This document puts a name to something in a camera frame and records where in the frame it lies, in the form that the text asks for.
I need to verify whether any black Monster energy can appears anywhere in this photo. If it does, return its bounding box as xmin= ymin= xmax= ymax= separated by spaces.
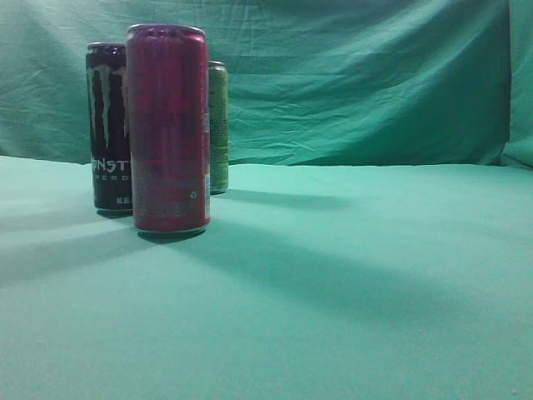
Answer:
xmin=86 ymin=42 xmax=132 ymax=215

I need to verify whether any green cloth backdrop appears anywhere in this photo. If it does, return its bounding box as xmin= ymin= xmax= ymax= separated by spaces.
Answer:
xmin=1 ymin=1 xmax=511 ymax=166

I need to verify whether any pink energy drink can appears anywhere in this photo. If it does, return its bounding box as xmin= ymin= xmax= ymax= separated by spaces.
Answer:
xmin=126 ymin=23 xmax=210 ymax=235

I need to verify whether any yellow-green drink can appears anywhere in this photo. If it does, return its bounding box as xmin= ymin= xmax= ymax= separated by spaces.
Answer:
xmin=208 ymin=61 xmax=230 ymax=195

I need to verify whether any green table cloth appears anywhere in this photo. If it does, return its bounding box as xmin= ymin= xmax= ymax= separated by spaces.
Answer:
xmin=1 ymin=157 xmax=532 ymax=399

